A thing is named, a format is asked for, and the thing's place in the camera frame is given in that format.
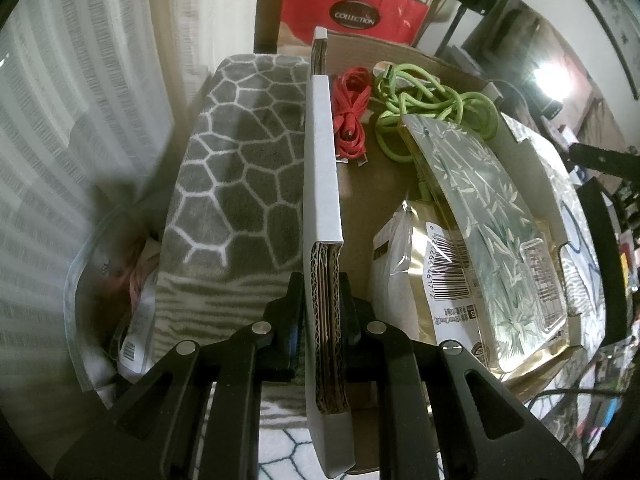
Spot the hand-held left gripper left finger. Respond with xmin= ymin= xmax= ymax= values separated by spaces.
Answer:
xmin=52 ymin=272 xmax=304 ymax=480

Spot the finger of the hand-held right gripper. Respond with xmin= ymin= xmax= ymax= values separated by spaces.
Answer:
xmin=569 ymin=143 xmax=640 ymax=182

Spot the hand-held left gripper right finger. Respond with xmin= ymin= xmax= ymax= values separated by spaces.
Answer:
xmin=340 ymin=270 xmax=584 ymax=480

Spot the gold snack packet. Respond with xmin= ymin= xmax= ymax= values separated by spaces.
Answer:
xmin=370 ymin=199 xmax=501 ymax=376

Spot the bamboo print packet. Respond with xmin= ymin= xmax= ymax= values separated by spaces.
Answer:
xmin=401 ymin=112 xmax=571 ymax=373

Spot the brown cardboard box white rim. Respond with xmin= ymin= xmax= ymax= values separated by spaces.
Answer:
xmin=302 ymin=26 xmax=586 ymax=480

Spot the green cable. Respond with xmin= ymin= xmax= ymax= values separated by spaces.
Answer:
xmin=372 ymin=61 xmax=498 ymax=201

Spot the red cable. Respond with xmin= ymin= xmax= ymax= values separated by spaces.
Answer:
xmin=331 ymin=66 xmax=373 ymax=170

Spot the black stand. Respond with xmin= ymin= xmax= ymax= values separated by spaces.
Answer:
xmin=575 ymin=182 xmax=633 ymax=346

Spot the white paper packet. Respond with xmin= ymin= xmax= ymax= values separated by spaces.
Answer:
xmin=120 ymin=280 xmax=163 ymax=376

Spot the grey white patterned blanket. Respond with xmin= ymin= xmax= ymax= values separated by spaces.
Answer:
xmin=145 ymin=52 xmax=608 ymax=480

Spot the clear plastic bag with items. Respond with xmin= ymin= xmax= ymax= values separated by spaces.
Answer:
xmin=62 ymin=205 xmax=166 ymax=406

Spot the red gift bag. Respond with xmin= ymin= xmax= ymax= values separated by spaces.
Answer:
xmin=277 ymin=0 xmax=431 ymax=46

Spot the black cable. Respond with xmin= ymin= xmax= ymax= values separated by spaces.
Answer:
xmin=525 ymin=386 xmax=626 ymax=407

